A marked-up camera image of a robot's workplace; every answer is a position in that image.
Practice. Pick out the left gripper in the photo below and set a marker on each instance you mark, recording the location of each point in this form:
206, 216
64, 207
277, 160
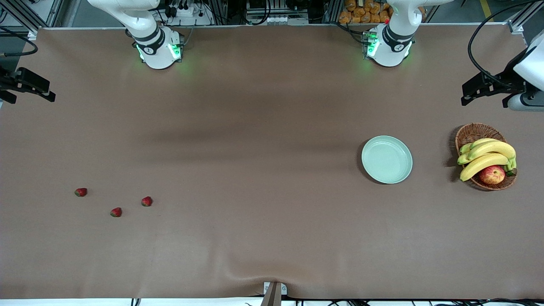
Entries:
506, 81

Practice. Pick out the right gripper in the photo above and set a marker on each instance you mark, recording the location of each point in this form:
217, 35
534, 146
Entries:
9, 81

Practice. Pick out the red strawberry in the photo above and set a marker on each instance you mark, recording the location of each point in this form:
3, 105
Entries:
116, 212
147, 201
80, 192

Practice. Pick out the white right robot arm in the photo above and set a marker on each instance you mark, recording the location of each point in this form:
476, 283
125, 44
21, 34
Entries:
157, 42

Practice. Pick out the pale green round plate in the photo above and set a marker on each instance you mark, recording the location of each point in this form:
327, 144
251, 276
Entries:
386, 160

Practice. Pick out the brown wicker basket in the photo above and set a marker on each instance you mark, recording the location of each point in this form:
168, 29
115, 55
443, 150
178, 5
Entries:
476, 131

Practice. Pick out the short greenish banana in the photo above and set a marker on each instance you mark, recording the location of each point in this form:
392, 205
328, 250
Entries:
478, 143

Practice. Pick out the long yellow banana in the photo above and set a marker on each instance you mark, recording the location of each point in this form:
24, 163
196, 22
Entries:
480, 165
495, 148

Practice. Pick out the red yellow apple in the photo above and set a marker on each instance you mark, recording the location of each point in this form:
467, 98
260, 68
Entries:
492, 175

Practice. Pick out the pile of orange buns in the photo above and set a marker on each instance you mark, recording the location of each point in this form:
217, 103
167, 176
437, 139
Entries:
361, 12

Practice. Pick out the white power strip with plugs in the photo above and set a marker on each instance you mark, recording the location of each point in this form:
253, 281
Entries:
191, 12

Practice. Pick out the white socket strip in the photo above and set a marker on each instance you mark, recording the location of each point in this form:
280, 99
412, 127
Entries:
276, 20

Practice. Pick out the brown table cover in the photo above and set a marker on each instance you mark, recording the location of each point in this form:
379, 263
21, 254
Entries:
263, 238

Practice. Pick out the aluminium frame profile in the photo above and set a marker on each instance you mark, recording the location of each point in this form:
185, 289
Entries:
518, 21
54, 12

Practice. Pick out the metal table edge bracket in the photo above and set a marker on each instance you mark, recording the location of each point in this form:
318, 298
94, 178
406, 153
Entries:
274, 291

